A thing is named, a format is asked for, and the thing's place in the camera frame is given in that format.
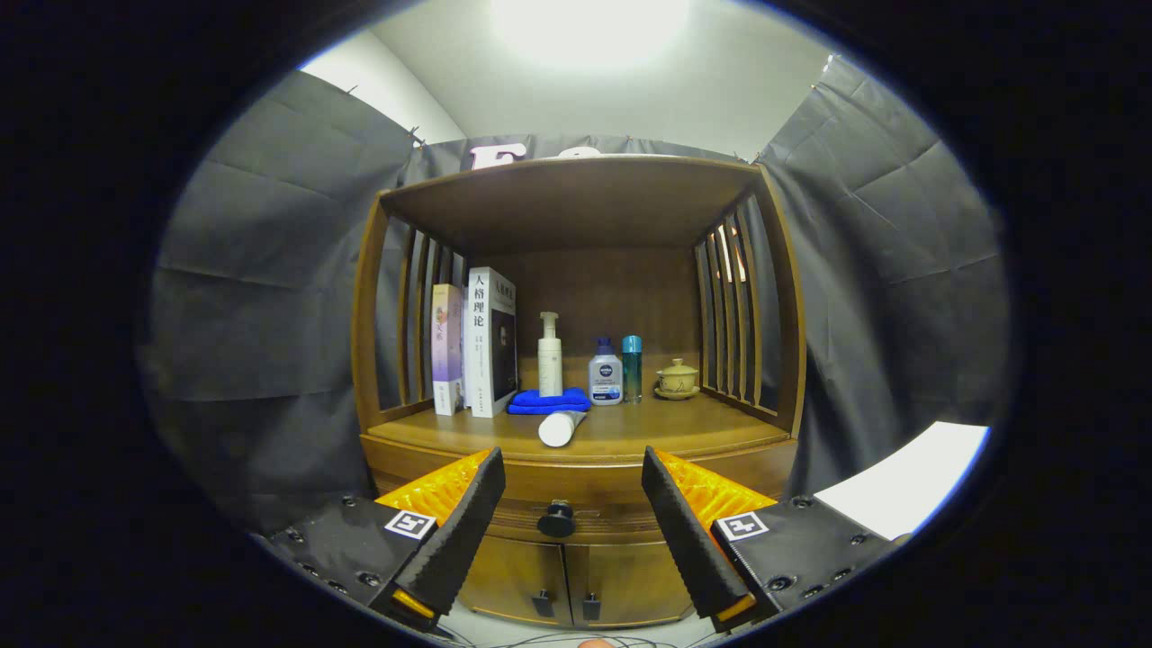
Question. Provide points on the wooden drawer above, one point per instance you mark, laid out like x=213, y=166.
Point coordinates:
x=576, y=477

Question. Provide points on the white and green tube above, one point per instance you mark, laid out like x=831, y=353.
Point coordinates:
x=560, y=427

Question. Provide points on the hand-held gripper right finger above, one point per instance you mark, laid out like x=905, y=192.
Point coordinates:
x=693, y=540

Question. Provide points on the wooden cabinet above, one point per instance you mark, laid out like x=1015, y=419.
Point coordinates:
x=576, y=198

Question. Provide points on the white bottle with blue label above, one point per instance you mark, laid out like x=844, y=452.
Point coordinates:
x=606, y=382

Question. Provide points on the white pump bottle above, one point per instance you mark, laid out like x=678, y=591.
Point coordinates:
x=550, y=360

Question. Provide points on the teal bottle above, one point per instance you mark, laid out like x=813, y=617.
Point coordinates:
x=632, y=369

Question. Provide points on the white panel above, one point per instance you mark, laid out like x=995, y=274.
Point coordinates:
x=900, y=481

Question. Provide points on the black drawer knob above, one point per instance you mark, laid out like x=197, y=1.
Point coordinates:
x=556, y=520

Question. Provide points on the blue folded cloth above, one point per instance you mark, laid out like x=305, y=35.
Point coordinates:
x=549, y=401

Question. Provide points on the purple book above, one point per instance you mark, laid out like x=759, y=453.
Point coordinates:
x=446, y=346

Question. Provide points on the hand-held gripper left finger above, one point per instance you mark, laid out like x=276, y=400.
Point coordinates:
x=459, y=540

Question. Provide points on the wooden cabinet door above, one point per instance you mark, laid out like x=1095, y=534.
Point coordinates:
x=630, y=580
x=513, y=576

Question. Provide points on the white book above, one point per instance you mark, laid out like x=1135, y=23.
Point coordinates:
x=490, y=342

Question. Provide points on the tan lidded teacup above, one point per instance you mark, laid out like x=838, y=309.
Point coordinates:
x=677, y=380

